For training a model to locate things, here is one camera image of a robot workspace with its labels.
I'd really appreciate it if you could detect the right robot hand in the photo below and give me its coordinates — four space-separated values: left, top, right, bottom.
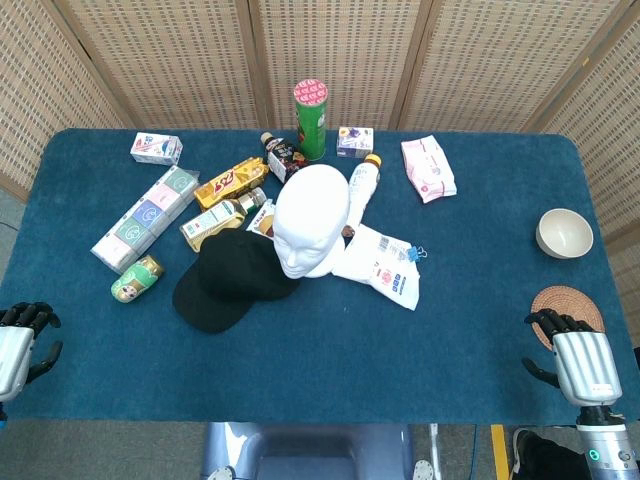
521 307 624 406

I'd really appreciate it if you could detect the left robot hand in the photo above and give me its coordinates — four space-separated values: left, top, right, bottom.
0 301 65 402

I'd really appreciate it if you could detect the black baseball cap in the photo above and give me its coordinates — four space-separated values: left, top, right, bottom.
171 228 302 335

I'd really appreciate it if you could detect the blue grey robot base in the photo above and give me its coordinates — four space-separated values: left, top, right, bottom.
201 422 415 480

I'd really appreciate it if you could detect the white mannequin head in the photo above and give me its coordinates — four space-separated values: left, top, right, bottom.
272 164 350 279

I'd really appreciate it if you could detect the round woven coaster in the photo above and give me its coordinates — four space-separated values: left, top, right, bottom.
530 285 606 352

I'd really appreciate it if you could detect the black shoe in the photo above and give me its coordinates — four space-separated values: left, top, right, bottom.
511 427 590 480

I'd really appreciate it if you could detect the beige bowl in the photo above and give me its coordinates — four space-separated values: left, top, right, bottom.
535 208 595 260

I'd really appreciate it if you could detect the green matryoshka doll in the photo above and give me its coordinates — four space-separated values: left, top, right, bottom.
110 254 166 304

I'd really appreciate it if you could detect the long pastel tissue multipack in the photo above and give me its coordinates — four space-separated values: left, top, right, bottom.
90 165 201 275

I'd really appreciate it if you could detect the white printed plastic bag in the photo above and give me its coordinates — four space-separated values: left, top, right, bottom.
331 222 422 312

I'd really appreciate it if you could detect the white blue small carton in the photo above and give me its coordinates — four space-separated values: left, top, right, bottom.
130 131 184 166

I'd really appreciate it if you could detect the pink wet wipes pack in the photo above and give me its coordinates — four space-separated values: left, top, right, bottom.
400 136 458 205

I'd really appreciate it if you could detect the blue table cloth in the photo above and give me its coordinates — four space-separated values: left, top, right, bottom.
0 127 640 427

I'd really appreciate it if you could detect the gold snack bag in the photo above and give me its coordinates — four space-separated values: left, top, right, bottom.
193 156 270 211

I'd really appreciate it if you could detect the white orange snack packet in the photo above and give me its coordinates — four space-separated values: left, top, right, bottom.
245 198 277 237

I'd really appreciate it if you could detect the white bottle orange cap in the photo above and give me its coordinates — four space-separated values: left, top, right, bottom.
346 153 383 226

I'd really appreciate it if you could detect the purple white small box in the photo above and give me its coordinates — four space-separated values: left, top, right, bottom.
336 126 375 159

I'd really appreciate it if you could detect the dark drink bottle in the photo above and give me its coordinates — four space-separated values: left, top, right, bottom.
259 131 308 184

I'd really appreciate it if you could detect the bamboo folding screen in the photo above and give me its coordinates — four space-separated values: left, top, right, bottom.
0 0 640 346

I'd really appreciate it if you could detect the green chips can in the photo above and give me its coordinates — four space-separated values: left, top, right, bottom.
292 79 330 162

